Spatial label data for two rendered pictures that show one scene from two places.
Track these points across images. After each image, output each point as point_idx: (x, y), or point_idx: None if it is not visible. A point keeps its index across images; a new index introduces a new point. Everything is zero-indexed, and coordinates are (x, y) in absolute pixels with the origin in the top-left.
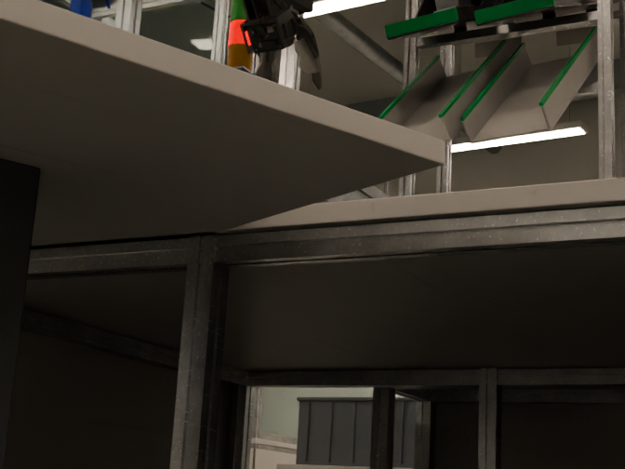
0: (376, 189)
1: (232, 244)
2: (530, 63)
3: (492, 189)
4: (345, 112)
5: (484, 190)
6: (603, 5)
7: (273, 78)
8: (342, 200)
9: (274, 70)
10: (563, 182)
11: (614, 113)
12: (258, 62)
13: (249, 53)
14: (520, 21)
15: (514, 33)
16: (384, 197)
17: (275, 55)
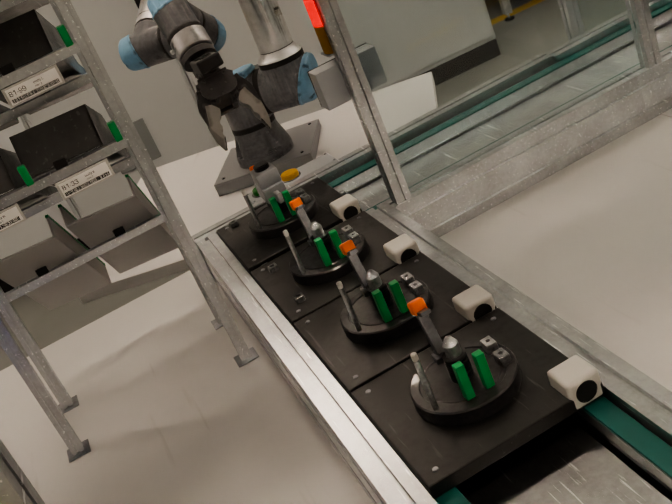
0: (211, 264)
1: None
2: (52, 235)
3: (89, 324)
4: None
5: (94, 321)
6: None
7: (259, 116)
8: (208, 266)
9: (253, 111)
10: (50, 344)
11: (8, 324)
12: (331, 36)
13: (241, 105)
14: (37, 195)
15: (46, 208)
16: (152, 290)
17: (241, 103)
